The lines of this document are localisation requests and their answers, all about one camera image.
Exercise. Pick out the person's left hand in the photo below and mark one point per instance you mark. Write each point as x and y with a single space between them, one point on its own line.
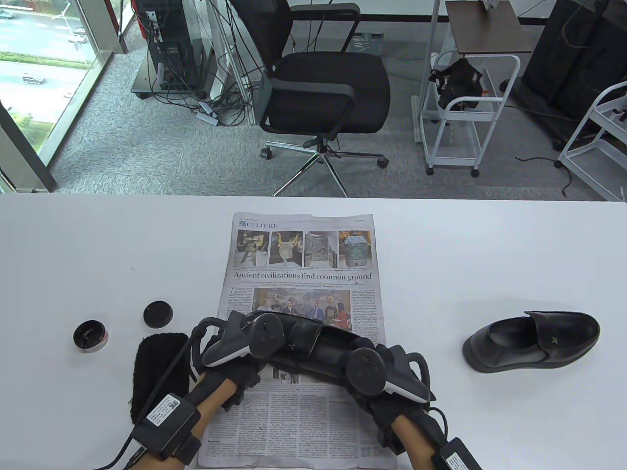
240 377

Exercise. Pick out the person's right hand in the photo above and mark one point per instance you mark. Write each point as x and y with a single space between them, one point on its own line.
387 411

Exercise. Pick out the grey motion controller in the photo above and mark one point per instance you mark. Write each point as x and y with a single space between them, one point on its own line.
365 372
264 338

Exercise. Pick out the printed newspaper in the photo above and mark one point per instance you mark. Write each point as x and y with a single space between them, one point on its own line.
294 421

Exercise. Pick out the black leather loafer shoe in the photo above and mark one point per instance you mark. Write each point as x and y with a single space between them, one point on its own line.
313 342
563 338

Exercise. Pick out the black fuzzy cloth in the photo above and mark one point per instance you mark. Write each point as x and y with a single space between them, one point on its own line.
156 362

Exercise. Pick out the round black shoe polish tin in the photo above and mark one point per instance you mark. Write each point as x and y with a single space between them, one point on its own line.
90 338

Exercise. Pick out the person's left forearm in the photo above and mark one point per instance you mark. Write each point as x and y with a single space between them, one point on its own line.
210 401

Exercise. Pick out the person's right forearm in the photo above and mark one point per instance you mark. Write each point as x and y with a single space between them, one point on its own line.
414 445

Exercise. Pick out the white mesh rolling cart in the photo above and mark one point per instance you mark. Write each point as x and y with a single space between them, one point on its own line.
453 160

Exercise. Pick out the grey power strip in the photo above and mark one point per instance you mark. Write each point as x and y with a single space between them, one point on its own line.
208 116

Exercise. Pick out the black office chair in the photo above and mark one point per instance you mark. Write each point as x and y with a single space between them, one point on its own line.
328 83

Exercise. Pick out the dark wheeled platform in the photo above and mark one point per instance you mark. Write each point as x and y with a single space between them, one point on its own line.
147 83

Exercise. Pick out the white tiered rolling cart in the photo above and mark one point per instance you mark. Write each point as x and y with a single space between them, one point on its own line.
595 164

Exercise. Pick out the black computer tower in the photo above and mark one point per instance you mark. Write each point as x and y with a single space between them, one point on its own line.
169 49

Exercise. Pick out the black bag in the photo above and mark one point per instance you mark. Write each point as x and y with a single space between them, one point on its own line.
458 81

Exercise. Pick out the white metal pole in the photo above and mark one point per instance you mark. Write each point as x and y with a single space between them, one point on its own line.
428 54

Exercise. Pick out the brown top side table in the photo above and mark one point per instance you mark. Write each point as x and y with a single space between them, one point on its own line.
485 29

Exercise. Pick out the black cabinet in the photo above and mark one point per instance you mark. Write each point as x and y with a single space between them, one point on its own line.
578 58

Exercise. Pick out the white metal frame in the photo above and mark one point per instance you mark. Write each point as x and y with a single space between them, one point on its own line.
235 63

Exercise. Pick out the glass window with frame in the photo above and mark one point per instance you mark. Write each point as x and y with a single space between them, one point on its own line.
49 29

